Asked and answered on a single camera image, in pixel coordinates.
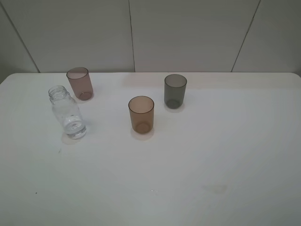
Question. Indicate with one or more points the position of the grey translucent plastic cup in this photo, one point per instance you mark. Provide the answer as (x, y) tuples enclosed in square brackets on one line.
[(174, 90)]

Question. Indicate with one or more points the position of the pink translucent plastic cup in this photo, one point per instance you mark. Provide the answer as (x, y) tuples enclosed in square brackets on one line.
[(80, 82)]

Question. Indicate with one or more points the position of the orange translucent plastic cup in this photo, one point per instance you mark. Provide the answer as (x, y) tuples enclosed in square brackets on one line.
[(141, 110)]

